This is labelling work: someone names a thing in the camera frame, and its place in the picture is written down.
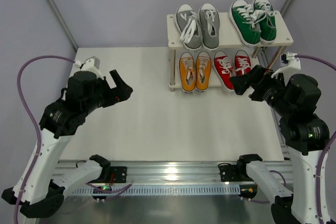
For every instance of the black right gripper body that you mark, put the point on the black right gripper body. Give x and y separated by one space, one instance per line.
256 83

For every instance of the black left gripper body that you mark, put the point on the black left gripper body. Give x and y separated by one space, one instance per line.
111 93

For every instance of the red sneaker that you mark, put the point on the red sneaker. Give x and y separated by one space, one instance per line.
242 63
224 69

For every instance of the orange sneaker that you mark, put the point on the orange sneaker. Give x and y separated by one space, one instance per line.
186 67
203 71

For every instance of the green sneaker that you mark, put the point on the green sneaker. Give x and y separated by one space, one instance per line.
267 21
246 22

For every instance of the grey sneaker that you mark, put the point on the grey sneaker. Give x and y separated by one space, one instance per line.
187 24
210 24

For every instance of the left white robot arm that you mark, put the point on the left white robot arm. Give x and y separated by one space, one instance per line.
37 194

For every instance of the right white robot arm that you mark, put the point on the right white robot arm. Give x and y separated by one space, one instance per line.
308 140

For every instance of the white two-tier shoe shelf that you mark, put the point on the white two-tier shoe shelf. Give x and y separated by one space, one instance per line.
228 39

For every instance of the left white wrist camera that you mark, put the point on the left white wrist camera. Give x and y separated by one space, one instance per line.
92 65

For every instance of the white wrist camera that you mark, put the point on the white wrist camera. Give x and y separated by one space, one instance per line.
290 65
92 65

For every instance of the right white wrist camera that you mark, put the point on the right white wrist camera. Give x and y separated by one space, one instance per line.
290 65

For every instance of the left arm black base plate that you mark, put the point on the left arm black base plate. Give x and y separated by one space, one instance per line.
117 175

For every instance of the aluminium mounting rail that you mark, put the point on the aluminium mounting rail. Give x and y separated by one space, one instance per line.
174 172

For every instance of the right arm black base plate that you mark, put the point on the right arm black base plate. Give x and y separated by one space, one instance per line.
231 173

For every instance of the white slotted cable duct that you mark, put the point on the white slotted cable duct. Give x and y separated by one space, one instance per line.
164 190

